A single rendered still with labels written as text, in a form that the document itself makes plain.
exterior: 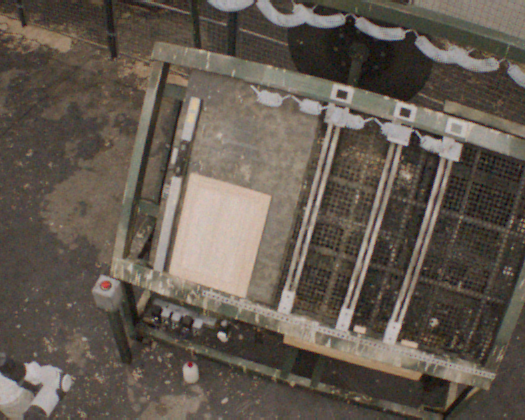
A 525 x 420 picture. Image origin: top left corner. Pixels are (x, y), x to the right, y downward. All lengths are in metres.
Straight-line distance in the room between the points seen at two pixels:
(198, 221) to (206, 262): 0.22
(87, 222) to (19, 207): 0.64
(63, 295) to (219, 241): 1.60
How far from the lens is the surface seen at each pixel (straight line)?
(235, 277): 3.19
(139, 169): 3.22
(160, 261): 3.27
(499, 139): 2.94
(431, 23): 3.00
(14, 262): 4.66
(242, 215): 3.10
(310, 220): 3.01
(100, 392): 3.98
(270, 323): 3.19
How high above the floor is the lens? 3.62
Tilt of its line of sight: 50 degrees down
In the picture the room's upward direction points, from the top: 6 degrees clockwise
